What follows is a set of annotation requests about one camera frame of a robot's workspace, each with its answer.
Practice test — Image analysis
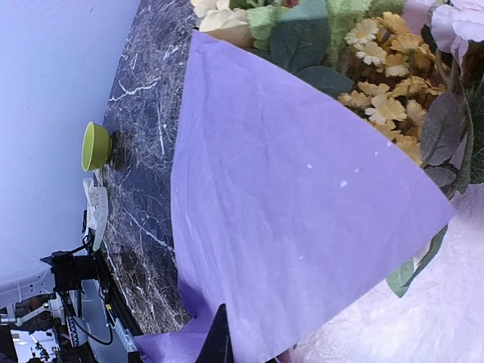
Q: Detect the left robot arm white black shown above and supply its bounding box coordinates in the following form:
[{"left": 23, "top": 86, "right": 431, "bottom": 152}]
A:
[{"left": 1, "top": 251, "right": 99, "bottom": 327}]

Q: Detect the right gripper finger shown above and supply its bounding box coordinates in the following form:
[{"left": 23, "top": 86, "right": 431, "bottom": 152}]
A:
[{"left": 196, "top": 304, "right": 233, "bottom": 363}]

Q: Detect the white ribbon strap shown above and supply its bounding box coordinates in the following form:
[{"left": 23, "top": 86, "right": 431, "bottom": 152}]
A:
[{"left": 82, "top": 177, "right": 110, "bottom": 253}]

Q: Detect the white slotted cable duct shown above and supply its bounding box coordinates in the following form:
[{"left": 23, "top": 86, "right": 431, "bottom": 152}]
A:
[{"left": 104, "top": 302, "right": 138, "bottom": 353}]

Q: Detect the pink purple wrapping paper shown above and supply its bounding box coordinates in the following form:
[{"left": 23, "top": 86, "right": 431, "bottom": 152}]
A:
[{"left": 134, "top": 0, "right": 484, "bottom": 363}]

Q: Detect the yellow fuzzy poppy stem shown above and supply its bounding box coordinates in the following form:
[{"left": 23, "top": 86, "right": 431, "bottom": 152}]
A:
[{"left": 248, "top": 1, "right": 406, "bottom": 73}]

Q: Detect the yellow daisy flower bunch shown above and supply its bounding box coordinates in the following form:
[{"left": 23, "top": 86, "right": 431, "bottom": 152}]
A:
[{"left": 337, "top": 11, "right": 446, "bottom": 166}]

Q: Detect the black front table rail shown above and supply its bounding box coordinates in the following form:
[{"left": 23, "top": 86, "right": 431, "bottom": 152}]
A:
[{"left": 94, "top": 251, "right": 143, "bottom": 337}]

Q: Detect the pink rose flower stem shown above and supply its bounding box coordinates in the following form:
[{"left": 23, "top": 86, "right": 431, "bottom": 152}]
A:
[{"left": 385, "top": 0, "right": 484, "bottom": 299}]

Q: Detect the lime green bowl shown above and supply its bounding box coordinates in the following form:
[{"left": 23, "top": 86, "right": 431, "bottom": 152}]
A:
[{"left": 82, "top": 122, "right": 112, "bottom": 172}]

